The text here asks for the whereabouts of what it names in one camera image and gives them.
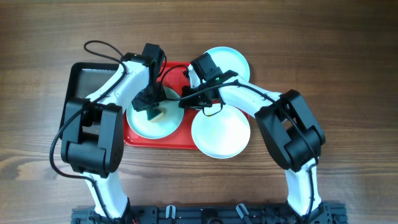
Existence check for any white plate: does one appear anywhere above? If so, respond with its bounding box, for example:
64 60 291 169
191 103 251 159

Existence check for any black metal tray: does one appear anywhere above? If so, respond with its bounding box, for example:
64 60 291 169
60 62 119 128

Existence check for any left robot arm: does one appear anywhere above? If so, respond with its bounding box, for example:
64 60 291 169
55 50 165 223

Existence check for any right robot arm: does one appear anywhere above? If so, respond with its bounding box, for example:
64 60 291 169
179 80 325 222

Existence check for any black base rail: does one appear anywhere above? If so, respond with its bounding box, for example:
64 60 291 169
70 202 348 224

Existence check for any red plastic tray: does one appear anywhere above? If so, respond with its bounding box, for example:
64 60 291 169
123 60 251 151

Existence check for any light blue plate top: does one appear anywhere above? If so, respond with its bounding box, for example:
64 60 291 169
206 46 251 82

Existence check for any light blue plate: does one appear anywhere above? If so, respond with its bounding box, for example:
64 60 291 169
206 46 251 82
126 100 184 139

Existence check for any green yellow sponge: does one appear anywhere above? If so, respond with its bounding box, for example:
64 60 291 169
146 108 165 123

